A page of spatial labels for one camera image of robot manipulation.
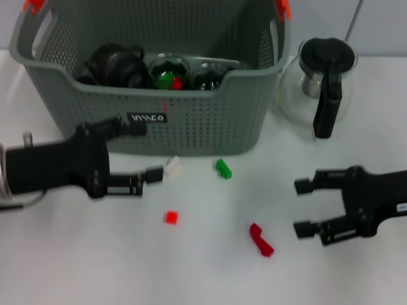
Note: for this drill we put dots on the glass jar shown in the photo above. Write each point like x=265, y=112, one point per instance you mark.
x=168, y=65

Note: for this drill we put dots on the glass teacup black holder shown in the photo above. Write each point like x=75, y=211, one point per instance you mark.
x=208, y=79
x=138, y=81

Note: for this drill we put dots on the black ceramic teapot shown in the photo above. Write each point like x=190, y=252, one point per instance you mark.
x=108, y=65

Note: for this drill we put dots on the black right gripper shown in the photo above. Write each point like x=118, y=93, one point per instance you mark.
x=372, y=197

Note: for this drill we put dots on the long red toy piece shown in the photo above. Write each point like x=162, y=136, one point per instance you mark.
x=261, y=241

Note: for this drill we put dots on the gray perforated storage bin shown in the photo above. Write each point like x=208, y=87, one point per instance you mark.
x=206, y=127

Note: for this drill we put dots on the white toy brick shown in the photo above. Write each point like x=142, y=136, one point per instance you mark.
x=172, y=166

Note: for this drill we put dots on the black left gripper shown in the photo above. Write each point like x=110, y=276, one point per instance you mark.
x=57, y=165

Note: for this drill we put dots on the green toy brick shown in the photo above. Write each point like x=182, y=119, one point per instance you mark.
x=166, y=81
x=224, y=168

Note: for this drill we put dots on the small red toy brick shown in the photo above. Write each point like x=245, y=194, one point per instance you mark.
x=177, y=83
x=171, y=217

